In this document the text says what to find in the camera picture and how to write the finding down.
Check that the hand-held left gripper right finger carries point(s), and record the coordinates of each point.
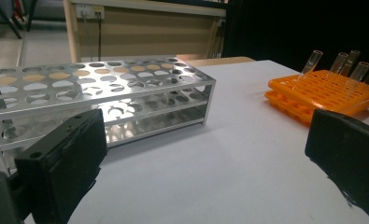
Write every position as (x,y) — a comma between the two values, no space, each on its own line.
(350,155)

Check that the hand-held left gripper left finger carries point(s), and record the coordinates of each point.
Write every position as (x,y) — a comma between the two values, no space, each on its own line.
(60,168)

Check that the orange plastic test tube rack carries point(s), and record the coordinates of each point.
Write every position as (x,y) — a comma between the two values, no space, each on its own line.
(325,90)

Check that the silver metal test tube rack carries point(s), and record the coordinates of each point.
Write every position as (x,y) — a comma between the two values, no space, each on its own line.
(160,84)

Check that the black curtain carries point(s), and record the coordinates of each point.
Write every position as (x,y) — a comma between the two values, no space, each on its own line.
(297,28)

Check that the black stand legs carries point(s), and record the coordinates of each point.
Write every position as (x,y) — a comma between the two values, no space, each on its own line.
(7,18)

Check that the wooden table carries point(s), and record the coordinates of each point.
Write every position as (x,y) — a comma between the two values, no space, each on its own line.
(222,60)

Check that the white wall power outlet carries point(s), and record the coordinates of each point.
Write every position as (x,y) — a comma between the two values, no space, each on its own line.
(90,11)

